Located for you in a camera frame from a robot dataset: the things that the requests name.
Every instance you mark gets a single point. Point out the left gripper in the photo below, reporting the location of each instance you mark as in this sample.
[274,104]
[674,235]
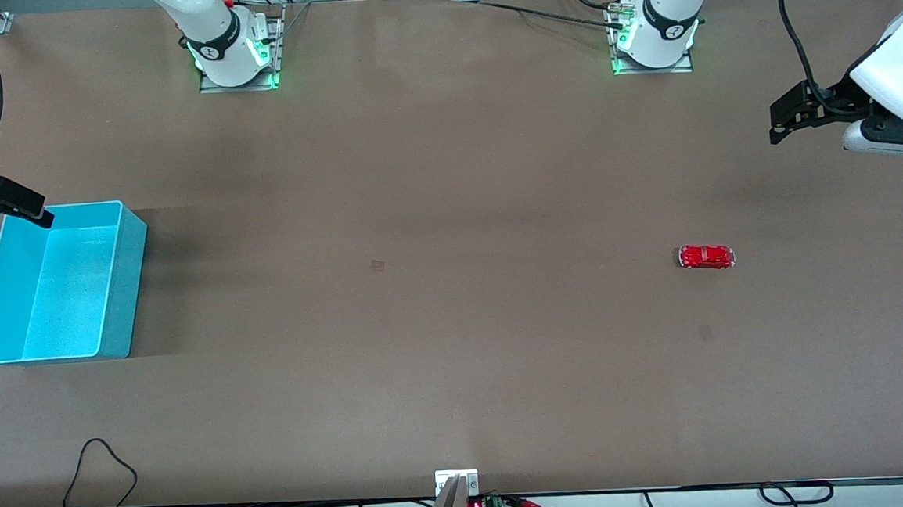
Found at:
[839,100]

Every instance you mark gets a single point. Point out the red beetle toy car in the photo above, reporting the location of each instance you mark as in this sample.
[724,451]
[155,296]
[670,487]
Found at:
[706,257]

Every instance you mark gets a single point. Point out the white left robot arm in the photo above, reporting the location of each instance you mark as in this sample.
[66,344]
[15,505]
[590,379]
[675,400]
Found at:
[665,21]

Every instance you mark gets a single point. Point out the blue plastic box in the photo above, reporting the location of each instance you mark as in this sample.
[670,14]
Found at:
[69,285]

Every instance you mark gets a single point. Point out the green terminal block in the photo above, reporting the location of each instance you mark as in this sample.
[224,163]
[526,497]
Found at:
[494,505]

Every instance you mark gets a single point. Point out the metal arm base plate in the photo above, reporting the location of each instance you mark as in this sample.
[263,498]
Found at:
[210,84]
[683,67]

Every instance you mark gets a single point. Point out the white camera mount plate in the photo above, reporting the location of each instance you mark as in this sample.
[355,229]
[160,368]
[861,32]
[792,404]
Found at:
[443,478]

